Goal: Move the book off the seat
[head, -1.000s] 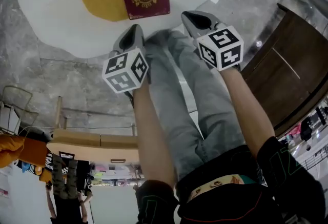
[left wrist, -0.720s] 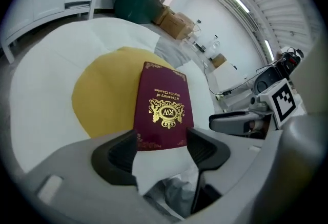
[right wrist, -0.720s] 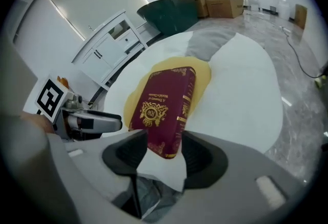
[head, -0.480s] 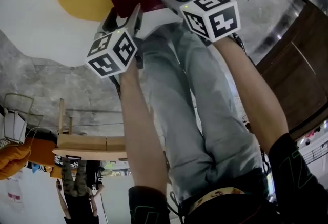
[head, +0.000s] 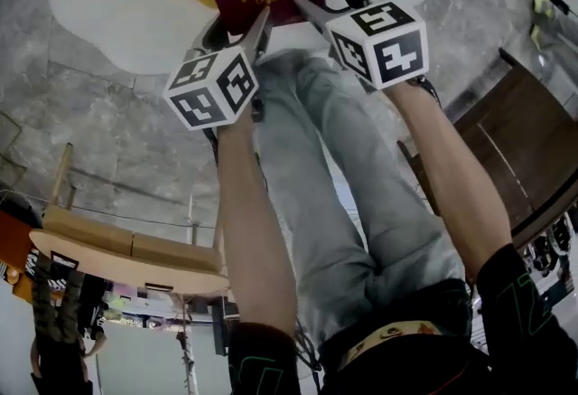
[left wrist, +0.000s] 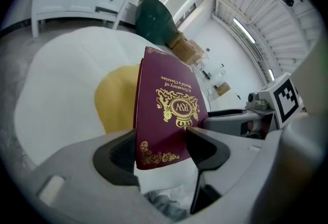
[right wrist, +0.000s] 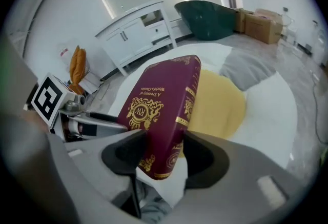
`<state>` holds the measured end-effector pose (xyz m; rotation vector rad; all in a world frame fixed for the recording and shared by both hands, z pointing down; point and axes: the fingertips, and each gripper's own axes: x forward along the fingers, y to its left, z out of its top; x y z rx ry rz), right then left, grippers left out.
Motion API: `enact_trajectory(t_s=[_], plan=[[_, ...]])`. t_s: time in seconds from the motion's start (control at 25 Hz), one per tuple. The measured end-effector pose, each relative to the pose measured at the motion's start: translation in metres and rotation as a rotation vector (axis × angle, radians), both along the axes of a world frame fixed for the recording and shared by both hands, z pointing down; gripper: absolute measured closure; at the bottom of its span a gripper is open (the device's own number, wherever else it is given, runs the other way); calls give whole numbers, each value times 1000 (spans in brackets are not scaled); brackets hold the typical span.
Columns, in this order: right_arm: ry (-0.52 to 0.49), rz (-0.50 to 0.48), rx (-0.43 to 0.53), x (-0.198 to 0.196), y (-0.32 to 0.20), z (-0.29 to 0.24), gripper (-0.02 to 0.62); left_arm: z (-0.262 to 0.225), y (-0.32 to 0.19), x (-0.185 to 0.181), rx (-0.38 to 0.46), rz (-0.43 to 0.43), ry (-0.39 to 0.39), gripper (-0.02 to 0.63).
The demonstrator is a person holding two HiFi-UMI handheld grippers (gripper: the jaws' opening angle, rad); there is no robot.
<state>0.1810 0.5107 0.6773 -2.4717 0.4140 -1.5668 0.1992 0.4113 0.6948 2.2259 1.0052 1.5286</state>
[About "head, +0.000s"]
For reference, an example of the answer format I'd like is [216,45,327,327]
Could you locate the person's black shirt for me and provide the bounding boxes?
[228,243,578,395]

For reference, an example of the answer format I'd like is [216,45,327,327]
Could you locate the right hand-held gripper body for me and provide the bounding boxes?
[324,0,429,90]

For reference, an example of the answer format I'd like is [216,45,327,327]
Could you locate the person's gray jeans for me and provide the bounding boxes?
[255,48,466,345]

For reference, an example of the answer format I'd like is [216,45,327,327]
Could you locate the person's left forearm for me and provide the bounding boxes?
[215,112,298,335]

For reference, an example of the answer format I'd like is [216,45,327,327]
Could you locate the brown wooden cabinet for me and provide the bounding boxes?
[399,47,578,250]

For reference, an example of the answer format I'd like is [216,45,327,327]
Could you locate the person's right forearm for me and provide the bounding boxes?
[387,80,514,284]

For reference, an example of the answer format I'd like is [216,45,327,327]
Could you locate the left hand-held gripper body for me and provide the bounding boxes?
[162,43,265,131]

